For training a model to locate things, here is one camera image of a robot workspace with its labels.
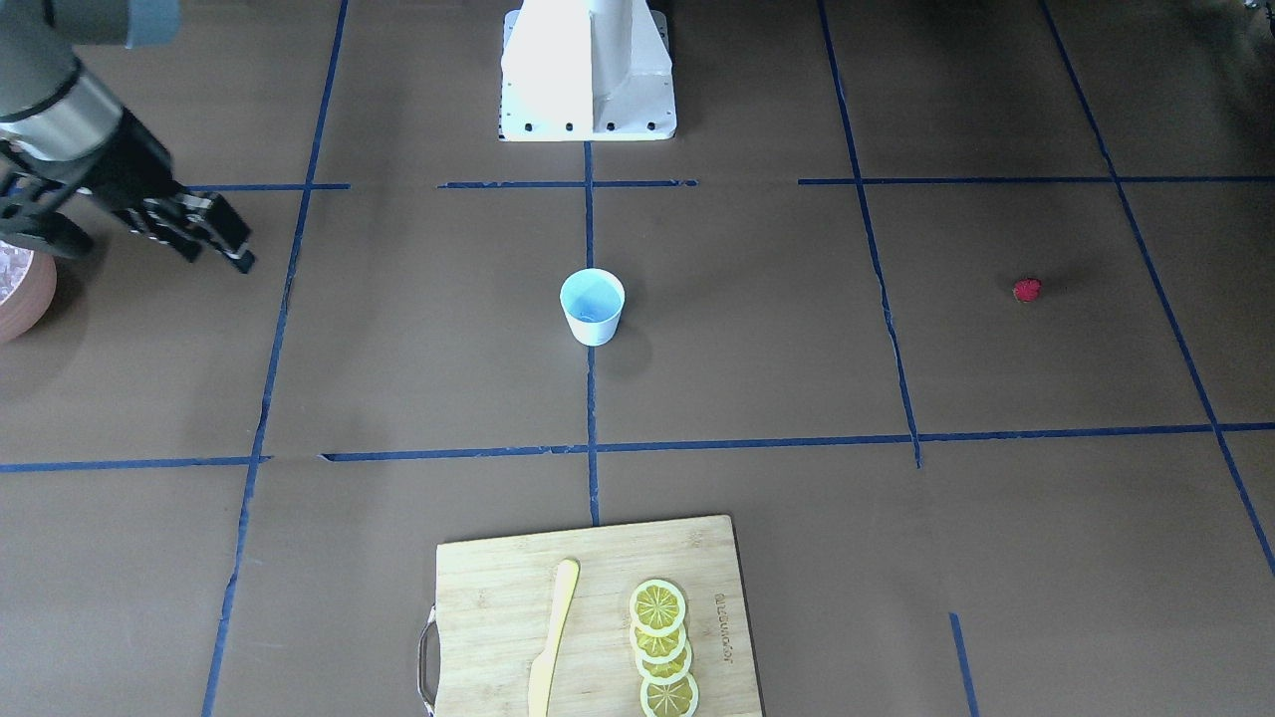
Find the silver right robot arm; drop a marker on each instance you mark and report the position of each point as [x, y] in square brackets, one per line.
[66, 133]

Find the bamboo cutting board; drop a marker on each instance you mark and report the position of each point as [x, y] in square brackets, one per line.
[490, 615]

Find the yellow plastic knife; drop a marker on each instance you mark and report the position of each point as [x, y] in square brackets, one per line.
[542, 668]

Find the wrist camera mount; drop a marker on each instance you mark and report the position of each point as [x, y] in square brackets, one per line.
[32, 200]

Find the red strawberry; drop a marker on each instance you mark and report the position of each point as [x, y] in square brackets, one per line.
[1027, 290]

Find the pink bowl of ice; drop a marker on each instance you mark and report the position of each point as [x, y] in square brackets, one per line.
[28, 284]

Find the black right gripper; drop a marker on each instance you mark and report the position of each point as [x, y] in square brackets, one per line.
[132, 167]

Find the light blue paper cup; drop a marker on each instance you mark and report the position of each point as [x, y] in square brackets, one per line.
[592, 301]

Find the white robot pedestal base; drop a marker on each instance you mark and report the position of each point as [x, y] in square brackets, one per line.
[577, 71]

